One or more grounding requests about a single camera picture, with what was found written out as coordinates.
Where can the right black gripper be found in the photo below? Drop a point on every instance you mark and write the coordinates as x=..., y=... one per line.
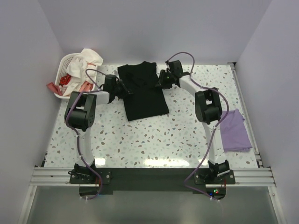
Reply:
x=161, y=82

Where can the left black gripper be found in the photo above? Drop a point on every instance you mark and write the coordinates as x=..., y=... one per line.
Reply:
x=125, y=92

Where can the black t shirt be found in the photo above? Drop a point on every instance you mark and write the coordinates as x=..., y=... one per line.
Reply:
x=145, y=99

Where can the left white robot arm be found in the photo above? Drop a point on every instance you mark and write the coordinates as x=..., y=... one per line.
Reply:
x=80, y=116

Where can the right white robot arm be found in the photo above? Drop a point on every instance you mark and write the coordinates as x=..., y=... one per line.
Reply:
x=208, y=111

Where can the pink red garment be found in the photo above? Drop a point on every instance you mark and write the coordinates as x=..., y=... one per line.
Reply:
x=56, y=87

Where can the white t shirt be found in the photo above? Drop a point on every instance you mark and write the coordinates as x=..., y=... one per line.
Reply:
x=79, y=81

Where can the white laundry basket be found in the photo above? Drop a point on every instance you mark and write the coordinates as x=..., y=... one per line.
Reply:
x=62, y=72

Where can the folded purple t shirt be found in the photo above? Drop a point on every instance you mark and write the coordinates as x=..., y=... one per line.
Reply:
x=234, y=134

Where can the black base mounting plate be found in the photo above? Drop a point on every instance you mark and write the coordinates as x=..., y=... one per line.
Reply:
x=106, y=181

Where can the aluminium frame rail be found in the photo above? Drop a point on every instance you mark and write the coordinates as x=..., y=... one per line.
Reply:
x=244, y=177

